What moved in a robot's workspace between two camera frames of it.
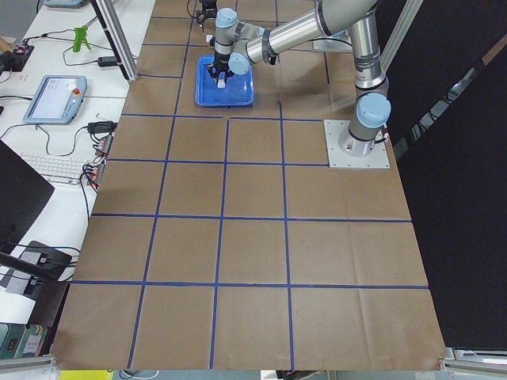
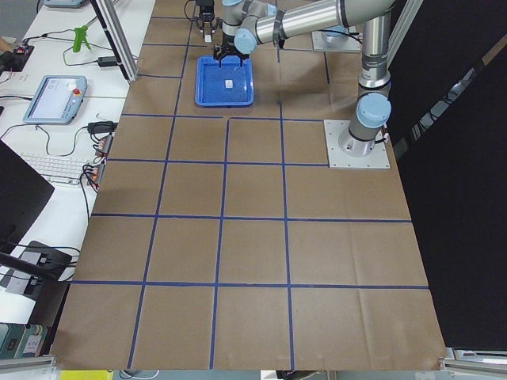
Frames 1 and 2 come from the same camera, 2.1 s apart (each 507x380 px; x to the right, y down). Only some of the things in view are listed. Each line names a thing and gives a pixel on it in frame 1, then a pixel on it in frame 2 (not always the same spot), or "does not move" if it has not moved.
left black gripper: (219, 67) -> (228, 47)
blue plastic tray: (238, 90) does not move
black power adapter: (107, 62) does not move
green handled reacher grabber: (80, 36) does not move
